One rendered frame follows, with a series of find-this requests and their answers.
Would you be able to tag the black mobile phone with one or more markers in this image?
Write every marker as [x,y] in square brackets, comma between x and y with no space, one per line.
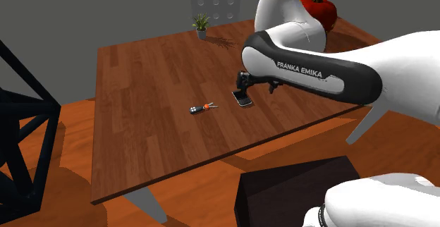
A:
[242,99]

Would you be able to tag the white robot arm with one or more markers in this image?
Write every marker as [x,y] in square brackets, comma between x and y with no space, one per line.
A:
[405,64]

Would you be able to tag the small green potted plant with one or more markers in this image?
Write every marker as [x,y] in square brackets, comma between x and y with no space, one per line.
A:
[201,25]

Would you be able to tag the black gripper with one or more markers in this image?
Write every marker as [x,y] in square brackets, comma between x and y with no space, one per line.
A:
[263,79]

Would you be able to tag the black metal frame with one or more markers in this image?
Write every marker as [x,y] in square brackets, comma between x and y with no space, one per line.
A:
[20,109]

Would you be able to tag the brown wooden table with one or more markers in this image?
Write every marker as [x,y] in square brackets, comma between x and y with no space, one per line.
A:
[148,82]

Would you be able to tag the black key fob with keys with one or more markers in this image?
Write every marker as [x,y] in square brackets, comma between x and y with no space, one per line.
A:
[196,109]

